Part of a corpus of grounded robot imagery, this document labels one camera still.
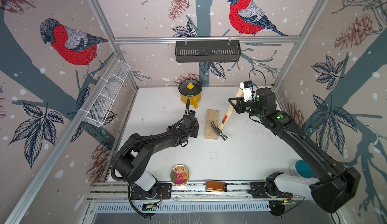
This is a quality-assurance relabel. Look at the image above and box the wooden handled claw hammer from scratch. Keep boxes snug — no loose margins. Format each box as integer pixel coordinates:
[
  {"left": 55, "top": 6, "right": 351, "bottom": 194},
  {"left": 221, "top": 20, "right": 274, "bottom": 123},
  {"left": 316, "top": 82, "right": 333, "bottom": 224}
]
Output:
[{"left": 210, "top": 104, "right": 234, "bottom": 141}]

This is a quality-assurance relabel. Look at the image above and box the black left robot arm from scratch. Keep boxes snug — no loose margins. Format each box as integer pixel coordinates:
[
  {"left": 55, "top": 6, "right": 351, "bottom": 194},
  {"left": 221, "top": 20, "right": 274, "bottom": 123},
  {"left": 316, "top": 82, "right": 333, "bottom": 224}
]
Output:
[{"left": 110, "top": 99, "right": 199, "bottom": 219}]

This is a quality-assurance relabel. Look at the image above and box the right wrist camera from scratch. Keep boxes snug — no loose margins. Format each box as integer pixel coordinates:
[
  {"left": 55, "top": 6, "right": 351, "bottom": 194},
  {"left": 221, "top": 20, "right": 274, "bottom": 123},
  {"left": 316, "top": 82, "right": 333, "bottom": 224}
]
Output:
[{"left": 240, "top": 80, "right": 255, "bottom": 102}]

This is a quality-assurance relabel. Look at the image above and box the black hanging wall basket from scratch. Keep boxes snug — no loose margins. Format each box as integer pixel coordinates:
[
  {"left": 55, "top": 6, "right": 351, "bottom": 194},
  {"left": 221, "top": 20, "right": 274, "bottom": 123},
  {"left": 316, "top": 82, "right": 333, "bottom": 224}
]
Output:
[{"left": 175, "top": 40, "right": 241, "bottom": 63}]

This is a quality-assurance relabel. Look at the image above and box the teal and white round container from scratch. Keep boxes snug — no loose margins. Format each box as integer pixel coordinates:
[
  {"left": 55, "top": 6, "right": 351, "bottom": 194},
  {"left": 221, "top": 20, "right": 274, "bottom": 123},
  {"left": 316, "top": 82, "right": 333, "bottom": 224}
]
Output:
[{"left": 289, "top": 160, "right": 314, "bottom": 178}]

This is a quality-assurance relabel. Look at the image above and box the round decorated tin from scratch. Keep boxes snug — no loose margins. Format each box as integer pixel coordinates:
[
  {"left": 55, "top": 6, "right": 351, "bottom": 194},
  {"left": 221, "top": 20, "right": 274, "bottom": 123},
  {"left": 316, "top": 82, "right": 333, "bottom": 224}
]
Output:
[{"left": 170, "top": 165, "right": 189, "bottom": 186}]

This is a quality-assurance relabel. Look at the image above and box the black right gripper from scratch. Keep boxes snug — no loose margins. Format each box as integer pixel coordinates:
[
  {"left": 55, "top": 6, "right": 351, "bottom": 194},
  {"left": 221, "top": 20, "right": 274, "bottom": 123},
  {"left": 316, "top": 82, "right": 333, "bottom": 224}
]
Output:
[{"left": 229, "top": 95, "right": 267, "bottom": 119}]

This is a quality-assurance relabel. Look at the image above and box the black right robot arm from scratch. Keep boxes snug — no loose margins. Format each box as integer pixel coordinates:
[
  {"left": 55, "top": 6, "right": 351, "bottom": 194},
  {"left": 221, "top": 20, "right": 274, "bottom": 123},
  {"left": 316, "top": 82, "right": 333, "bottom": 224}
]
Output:
[{"left": 228, "top": 80, "right": 361, "bottom": 214}]

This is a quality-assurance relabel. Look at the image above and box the wooden block with nails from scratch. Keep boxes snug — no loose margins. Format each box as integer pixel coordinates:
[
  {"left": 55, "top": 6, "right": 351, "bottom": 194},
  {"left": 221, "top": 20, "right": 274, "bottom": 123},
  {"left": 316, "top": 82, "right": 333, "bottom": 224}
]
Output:
[{"left": 205, "top": 109, "right": 219, "bottom": 140}]

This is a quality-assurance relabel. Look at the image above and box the small brown box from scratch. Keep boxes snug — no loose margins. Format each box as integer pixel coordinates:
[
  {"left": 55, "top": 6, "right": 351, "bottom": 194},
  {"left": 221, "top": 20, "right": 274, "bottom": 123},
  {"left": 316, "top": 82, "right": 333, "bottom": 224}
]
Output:
[{"left": 206, "top": 180, "right": 227, "bottom": 192}]

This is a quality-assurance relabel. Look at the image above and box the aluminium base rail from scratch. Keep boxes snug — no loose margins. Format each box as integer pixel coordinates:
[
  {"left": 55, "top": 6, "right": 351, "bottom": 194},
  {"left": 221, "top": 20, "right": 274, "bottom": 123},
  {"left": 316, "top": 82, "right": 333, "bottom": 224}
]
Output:
[{"left": 86, "top": 180, "right": 304, "bottom": 202}]

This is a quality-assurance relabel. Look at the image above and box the yellow pot with glass lid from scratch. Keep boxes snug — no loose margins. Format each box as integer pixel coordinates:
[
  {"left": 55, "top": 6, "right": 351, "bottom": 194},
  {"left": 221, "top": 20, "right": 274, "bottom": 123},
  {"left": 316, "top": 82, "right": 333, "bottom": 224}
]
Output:
[{"left": 178, "top": 79, "right": 203, "bottom": 109}]

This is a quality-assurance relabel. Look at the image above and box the white wire mesh shelf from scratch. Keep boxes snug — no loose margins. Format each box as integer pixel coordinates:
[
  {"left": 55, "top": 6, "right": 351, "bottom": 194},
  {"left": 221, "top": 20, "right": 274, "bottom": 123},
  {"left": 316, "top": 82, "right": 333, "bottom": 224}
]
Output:
[{"left": 84, "top": 60, "right": 131, "bottom": 127}]

